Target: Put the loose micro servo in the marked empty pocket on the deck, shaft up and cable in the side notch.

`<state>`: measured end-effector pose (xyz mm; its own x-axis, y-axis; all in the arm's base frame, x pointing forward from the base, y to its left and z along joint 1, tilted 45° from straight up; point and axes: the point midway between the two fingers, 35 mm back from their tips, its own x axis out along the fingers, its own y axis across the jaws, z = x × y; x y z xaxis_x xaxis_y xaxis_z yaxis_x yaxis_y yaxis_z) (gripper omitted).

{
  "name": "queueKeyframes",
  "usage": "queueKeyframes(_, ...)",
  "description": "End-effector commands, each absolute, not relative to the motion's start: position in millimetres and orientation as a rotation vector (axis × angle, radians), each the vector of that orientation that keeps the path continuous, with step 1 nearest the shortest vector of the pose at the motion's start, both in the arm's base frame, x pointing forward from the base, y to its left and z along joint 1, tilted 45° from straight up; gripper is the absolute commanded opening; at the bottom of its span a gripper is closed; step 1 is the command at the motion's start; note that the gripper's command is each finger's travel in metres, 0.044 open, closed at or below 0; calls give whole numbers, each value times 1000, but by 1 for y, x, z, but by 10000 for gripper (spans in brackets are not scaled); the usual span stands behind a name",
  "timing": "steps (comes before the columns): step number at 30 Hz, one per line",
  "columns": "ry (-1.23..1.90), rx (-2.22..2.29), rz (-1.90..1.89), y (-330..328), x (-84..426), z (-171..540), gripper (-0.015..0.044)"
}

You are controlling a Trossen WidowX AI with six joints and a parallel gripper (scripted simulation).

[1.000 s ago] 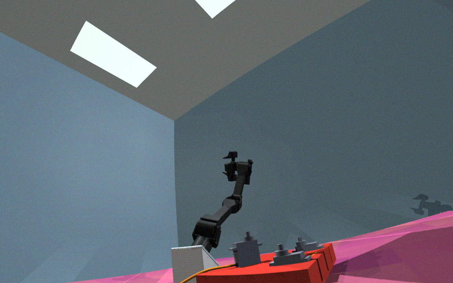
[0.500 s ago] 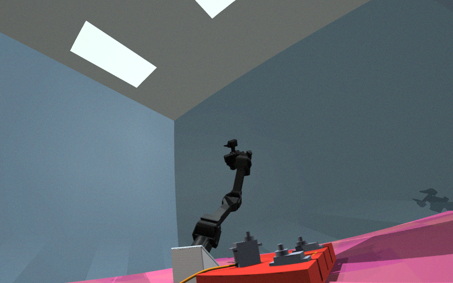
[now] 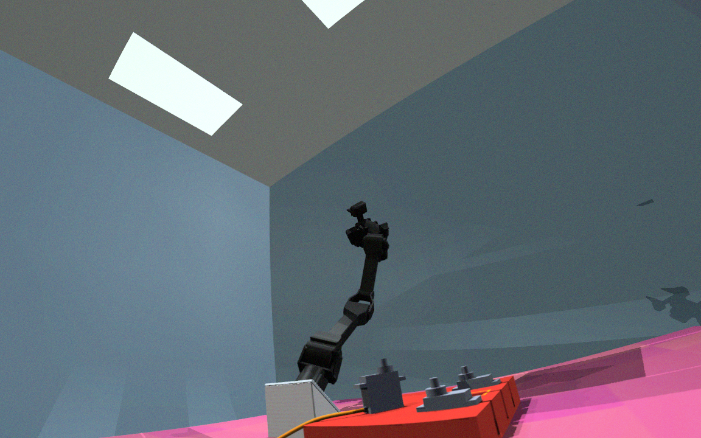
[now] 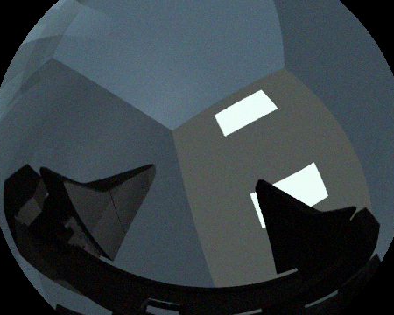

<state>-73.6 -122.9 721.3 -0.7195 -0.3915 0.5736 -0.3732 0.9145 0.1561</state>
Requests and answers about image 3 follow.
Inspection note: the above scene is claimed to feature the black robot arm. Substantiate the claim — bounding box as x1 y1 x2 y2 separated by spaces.
295 222 389 392

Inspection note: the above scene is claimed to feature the red flat deck panel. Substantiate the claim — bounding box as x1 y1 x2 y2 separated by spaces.
303 366 520 438

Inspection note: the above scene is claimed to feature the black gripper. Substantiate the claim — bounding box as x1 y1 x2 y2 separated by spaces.
347 201 378 235

